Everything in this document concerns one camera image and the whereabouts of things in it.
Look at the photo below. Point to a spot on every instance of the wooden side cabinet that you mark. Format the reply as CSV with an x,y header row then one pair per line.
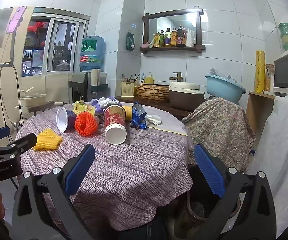
x,y
259,108

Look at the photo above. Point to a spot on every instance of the window with metal frame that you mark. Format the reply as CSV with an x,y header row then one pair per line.
x,y
53,42

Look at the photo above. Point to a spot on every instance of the brown white rice cooker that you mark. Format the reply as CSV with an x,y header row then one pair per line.
x,y
185,96

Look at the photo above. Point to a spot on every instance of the pink phone on stand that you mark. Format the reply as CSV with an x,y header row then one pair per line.
x,y
16,20

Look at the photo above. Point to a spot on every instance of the woven wicker basket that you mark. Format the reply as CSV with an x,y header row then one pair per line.
x,y
153,92

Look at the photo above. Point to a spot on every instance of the blue water jug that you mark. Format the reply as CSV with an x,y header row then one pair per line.
x,y
92,53

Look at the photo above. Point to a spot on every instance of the purple plastic bag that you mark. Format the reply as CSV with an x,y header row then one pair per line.
x,y
102,103

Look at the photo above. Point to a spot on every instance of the green packet on wall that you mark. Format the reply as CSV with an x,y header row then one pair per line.
x,y
130,42

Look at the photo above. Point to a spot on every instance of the yellow foam fruit net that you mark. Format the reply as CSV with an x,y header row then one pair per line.
x,y
47,140

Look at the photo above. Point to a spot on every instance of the purple striped tablecloth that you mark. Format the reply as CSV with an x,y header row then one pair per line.
x,y
126,183

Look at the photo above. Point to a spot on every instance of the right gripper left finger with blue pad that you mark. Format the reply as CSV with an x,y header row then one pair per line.
x,y
43,209

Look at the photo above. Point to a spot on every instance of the blue foil snack bag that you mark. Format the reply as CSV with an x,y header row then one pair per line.
x,y
138,120

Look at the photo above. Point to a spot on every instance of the wooden framed wall shelf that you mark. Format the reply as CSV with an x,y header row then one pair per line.
x,y
175,30

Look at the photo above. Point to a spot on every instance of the wooden chair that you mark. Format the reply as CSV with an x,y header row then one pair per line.
x,y
41,108

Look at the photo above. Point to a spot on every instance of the glass jar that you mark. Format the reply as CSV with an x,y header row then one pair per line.
x,y
269,77

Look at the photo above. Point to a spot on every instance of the red paper cup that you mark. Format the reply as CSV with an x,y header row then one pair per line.
x,y
115,124

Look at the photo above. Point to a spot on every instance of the light blue plastic basin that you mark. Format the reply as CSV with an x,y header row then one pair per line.
x,y
224,88

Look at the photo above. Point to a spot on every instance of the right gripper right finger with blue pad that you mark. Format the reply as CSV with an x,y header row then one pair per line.
x,y
245,209

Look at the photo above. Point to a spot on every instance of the black trash bin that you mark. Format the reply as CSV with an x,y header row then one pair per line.
x,y
193,207

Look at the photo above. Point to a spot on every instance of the yellow can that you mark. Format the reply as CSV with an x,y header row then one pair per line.
x,y
129,112

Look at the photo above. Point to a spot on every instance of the brass faucet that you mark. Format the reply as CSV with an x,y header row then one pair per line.
x,y
177,78

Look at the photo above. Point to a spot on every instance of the green ceramic jar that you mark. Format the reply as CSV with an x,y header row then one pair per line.
x,y
283,28

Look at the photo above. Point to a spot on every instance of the black water dispenser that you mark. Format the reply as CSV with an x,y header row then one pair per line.
x,y
80,87

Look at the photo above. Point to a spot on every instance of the crumpled white tissue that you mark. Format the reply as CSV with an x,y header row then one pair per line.
x,y
153,120

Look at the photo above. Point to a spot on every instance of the yellow roll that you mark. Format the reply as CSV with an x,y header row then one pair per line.
x,y
260,71

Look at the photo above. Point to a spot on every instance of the white fabric cover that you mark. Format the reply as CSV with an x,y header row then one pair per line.
x,y
271,157

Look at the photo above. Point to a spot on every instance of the floral cloth cover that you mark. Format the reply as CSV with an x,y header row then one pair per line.
x,y
224,130

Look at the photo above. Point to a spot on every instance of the yellow soap dispenser bottle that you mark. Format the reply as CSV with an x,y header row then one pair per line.
x,y
149,79

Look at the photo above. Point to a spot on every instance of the chopstick holder box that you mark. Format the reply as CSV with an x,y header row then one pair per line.
x,y
129,85

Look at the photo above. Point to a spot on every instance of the yellow green snack wrapper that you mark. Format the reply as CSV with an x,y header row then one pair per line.
x,y
81,106

